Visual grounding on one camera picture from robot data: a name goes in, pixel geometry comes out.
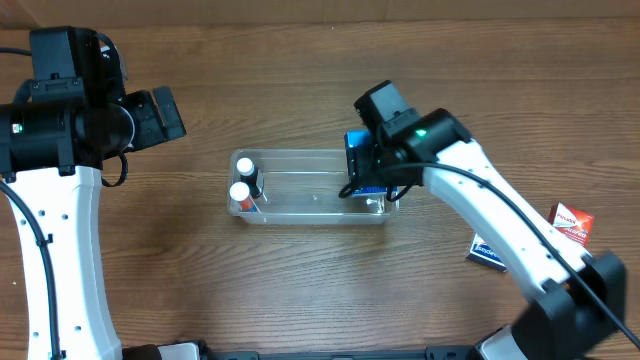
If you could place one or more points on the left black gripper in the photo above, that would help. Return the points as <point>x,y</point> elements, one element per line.
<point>148,120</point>

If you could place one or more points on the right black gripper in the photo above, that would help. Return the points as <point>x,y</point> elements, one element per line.
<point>360,167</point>

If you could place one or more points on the blue medicine box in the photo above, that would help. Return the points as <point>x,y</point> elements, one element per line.
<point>361,142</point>

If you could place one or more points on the clear plastic container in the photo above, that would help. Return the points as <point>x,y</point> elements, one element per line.
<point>301,187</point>

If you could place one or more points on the black tube white cap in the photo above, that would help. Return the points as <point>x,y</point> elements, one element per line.
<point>251,175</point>

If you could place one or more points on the orange tube white cap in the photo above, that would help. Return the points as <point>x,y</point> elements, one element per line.
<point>241,199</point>

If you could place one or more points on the white Hansaplast plaster box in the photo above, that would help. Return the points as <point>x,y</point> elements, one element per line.
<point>480,252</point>

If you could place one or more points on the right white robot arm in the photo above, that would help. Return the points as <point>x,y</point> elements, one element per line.
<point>575,300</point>

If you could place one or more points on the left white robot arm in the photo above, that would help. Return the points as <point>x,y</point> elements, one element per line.
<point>51,171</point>

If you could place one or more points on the red Panadol box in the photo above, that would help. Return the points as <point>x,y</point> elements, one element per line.
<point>573,223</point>

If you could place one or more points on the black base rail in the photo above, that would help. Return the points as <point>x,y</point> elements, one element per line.
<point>199,350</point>

